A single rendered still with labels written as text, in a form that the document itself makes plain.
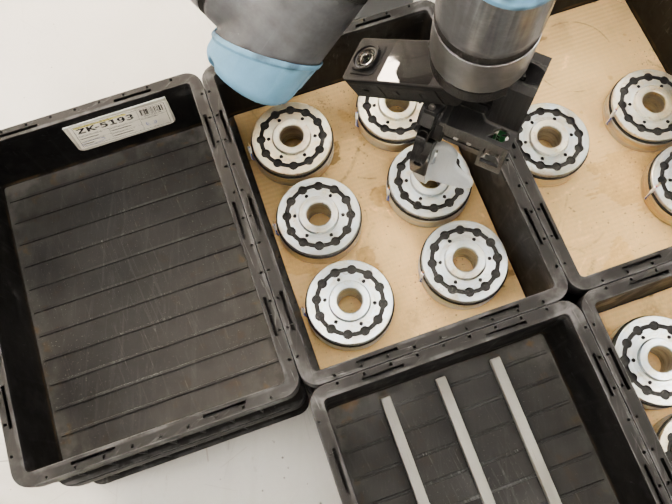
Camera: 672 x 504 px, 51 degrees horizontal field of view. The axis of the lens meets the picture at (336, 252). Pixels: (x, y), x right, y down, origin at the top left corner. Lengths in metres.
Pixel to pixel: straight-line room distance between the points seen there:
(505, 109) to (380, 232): 0.35
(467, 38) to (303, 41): 0.11
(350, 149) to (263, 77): 0.42
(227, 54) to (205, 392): 0.45
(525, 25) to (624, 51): 0.60
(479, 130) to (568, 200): 0.36
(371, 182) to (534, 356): 0.29
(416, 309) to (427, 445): 0.16
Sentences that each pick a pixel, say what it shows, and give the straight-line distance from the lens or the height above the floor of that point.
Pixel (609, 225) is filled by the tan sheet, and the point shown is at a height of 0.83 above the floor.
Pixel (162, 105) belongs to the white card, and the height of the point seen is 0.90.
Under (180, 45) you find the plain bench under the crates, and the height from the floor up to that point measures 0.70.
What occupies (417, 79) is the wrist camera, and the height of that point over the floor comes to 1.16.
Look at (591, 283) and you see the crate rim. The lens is 0.79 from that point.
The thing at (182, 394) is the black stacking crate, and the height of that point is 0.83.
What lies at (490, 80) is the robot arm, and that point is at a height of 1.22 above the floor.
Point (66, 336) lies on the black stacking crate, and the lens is 0.90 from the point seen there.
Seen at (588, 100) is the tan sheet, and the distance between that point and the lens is 1.00.
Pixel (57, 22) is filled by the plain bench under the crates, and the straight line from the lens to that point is 1.27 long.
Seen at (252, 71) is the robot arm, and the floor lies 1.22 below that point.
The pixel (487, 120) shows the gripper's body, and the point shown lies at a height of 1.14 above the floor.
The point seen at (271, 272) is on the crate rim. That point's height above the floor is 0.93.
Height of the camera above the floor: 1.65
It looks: 72 degrees down
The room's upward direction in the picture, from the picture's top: 3 degrees counter-clockwise
